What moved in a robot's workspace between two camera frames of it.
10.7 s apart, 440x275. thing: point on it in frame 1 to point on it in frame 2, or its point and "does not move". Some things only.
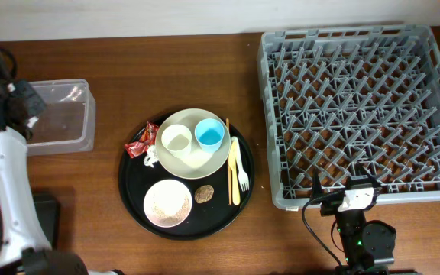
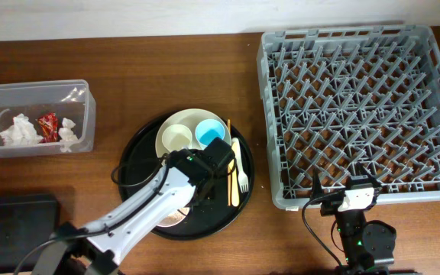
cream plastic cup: [176, 138] does not move
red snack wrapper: [137, 149] to [49, 125]
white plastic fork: [243, 177] does not move
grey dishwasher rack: [380, 98] does not move
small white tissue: [151, 156] to [66, 136]
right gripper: [331, 206] does not move
